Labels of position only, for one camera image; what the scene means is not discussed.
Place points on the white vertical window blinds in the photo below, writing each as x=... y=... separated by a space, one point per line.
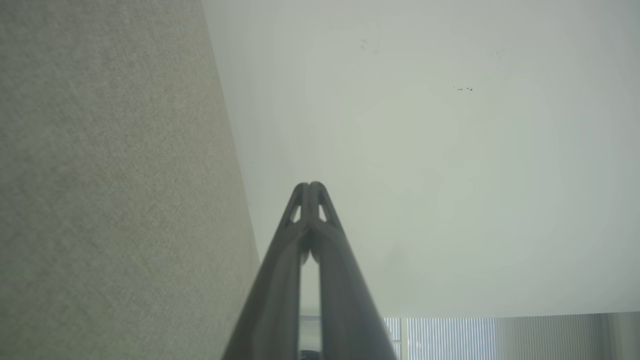
x=475 y=340

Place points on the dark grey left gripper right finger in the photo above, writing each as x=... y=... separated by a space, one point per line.
x=345 y=310

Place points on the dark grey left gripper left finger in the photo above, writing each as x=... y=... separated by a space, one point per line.
x=275 y=300

